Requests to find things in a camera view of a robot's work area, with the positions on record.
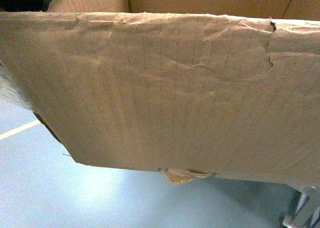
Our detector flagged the large cardboard box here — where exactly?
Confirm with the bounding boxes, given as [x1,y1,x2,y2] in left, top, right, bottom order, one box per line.
[0,0,320,186]

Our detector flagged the clear plastic wrap piece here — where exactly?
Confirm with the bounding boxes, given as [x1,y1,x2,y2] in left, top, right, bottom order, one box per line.
[0,61,35,112]

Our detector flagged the stainless steel shelf frame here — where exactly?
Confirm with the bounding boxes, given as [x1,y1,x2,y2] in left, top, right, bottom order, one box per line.
[282,185,320,228]

